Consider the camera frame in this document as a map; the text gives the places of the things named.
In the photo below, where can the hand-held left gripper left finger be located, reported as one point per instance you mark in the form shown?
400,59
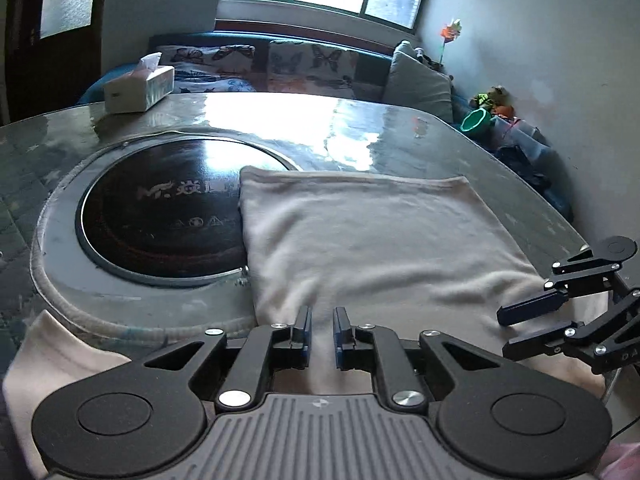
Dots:
301,332

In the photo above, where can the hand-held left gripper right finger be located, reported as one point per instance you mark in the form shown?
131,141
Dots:
343,335

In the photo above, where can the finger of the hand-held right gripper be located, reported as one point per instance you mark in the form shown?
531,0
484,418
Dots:
542,342
531,307

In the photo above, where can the blue cloth pile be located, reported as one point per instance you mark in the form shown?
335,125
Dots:
525,160

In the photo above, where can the pink cloth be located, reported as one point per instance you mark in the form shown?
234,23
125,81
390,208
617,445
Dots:
622,462

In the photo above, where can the round black induction cooktop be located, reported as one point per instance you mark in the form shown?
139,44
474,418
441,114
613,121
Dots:
165,210

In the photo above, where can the green plastic cup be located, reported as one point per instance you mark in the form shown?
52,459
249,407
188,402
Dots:
476,121

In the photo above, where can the plush toy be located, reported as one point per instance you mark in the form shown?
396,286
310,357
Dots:
492,100

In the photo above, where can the grey round cooktop surround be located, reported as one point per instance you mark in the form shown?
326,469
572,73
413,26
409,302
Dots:
65,280

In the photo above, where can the grey pillow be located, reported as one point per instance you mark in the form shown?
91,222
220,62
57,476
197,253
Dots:
417,85

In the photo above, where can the butterfly print cushion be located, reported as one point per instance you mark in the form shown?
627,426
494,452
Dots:
312,67
205,62

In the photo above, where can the colourful pinwheel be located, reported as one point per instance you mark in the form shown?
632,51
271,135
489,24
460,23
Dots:
451,32

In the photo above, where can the white tissue box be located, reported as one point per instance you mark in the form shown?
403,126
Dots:
137,85

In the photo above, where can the dark blue sofa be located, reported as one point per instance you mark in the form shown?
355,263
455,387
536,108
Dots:
130,62

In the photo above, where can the dark door with glass pane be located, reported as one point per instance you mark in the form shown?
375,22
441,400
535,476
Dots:
30,35

